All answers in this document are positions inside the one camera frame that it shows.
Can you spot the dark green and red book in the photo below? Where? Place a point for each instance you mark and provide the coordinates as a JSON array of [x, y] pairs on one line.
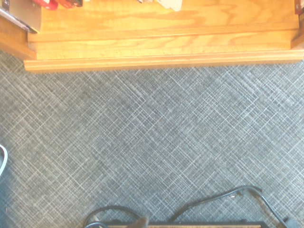
[[299, 6]]

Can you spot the white book with red print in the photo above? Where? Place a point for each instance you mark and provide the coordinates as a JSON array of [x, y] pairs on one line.
[[168, 3]]

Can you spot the oak wooden bookshelf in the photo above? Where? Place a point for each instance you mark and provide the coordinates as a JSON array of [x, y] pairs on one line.
[[142, 42]]

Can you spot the red-spined book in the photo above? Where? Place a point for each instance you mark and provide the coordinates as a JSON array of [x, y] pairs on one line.
[[47, 3], [71, 2]]

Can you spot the large white magazine book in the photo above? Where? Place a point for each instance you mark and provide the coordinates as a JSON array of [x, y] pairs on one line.
[[23, 14]]

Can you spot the white curved frame base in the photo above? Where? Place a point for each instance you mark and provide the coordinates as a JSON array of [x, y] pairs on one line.
[[4, 159]]

